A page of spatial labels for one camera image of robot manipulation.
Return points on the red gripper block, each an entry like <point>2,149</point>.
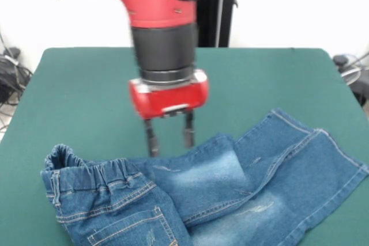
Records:
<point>170,99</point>

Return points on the blue denim jeans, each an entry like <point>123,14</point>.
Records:
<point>216,188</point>

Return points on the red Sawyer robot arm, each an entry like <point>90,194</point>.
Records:
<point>161,12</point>

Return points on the dark green table cloth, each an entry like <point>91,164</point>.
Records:
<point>274,84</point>

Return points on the grey swivel chair base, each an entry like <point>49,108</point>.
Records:
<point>12,52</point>
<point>353,76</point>

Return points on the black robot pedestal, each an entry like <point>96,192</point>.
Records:
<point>216,7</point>

